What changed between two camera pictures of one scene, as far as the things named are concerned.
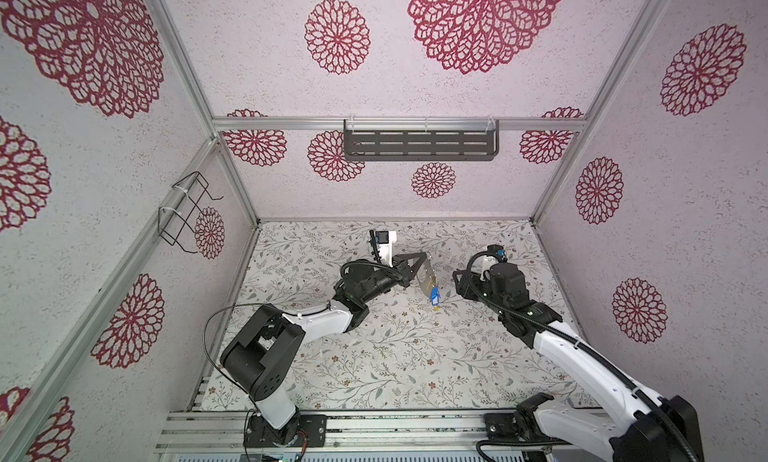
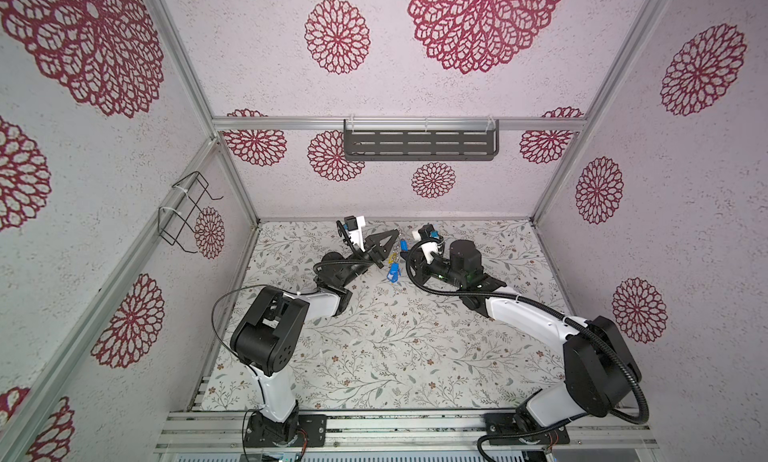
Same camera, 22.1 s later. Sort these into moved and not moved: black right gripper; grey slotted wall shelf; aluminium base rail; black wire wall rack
Moved: black right gripper
Not moved: black wire wall rack; aluminium base rail; grey slotted wall shelf
